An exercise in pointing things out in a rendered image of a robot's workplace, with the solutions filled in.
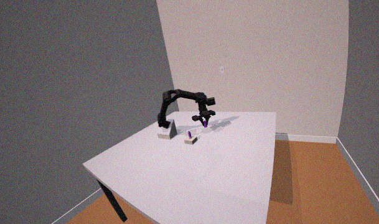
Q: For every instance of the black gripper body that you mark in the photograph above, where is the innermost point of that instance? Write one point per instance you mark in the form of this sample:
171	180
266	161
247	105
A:
196	118

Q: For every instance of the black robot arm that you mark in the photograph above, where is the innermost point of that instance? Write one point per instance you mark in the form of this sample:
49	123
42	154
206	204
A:
199	98

